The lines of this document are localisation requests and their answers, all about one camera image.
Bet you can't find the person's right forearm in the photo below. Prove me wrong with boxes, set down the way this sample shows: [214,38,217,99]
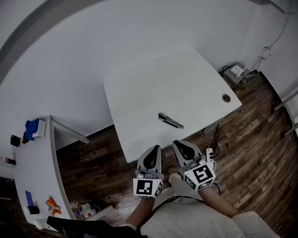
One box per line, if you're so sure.
[199,185,238,218]

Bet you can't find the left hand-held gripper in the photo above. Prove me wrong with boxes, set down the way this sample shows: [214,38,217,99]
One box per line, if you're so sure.
[133,145,165,199]

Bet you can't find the pink and black item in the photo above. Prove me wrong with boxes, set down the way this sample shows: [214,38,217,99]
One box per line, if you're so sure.
[0,156,17,166]

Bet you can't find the black chair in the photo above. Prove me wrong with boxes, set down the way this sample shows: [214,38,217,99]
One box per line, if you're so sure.
[46,216,148,238]

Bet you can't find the white power strip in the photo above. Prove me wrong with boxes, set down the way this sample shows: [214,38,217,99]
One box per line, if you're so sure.
[205,148,215,164]

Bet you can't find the orange tool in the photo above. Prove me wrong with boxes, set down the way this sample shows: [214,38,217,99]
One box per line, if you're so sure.
[45,197,62,216]

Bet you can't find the grey box on floor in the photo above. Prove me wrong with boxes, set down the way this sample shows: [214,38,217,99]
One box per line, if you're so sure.
[222,62,250,86]

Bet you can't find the white wall adapter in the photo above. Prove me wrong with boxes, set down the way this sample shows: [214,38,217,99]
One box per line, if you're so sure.
[259,46,272,59]

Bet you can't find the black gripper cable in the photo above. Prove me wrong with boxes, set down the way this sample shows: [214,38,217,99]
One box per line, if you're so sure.
[136,182,222,237]

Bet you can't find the white device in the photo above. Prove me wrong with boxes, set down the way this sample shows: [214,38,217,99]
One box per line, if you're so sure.
[230,65,244,78]

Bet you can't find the black grey pen-like tool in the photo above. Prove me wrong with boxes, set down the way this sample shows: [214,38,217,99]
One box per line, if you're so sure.
[158,112,184,129]

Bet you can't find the grey desk leg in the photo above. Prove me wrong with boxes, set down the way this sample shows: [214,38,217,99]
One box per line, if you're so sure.
[202,120,222,136]

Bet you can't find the person's left forearm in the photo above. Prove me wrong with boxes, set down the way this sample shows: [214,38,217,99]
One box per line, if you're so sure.
[125,197,156,228]

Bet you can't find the tangle of white cables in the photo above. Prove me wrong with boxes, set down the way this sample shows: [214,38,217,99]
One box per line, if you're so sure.
[239,55,264,91]

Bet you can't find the blue cloth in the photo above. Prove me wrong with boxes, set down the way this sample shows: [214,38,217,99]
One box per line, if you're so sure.
[25,118,40,141]

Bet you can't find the clutter of floor items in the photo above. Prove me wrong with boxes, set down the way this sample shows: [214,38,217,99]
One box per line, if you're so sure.
[69,201,114,221]

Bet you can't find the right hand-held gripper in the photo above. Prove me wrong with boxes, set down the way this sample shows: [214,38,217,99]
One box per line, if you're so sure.
[172,139,216,192]

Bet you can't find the purple sheet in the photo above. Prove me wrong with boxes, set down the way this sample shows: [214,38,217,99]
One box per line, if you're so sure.
[25,190,34,207]

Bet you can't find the person's light clothing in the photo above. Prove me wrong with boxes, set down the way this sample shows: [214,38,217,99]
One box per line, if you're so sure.
[118,173,280,238]

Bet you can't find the white box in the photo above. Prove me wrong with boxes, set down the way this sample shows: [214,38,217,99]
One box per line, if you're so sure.
[32,119,47,140]

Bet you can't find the dark cables under desk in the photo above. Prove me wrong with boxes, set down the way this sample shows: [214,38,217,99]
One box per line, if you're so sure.
[209,124,221,159]

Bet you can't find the grey table support bar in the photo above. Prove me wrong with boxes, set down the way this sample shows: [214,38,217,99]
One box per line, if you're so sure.
[49,115,91,144]

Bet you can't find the thin wall cable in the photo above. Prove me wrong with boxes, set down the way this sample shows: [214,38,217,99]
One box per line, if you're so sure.
[268,0,293,50]

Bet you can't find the grey metal frame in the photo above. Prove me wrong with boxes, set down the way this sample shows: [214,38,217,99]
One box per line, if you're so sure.
[273,87,298,138]

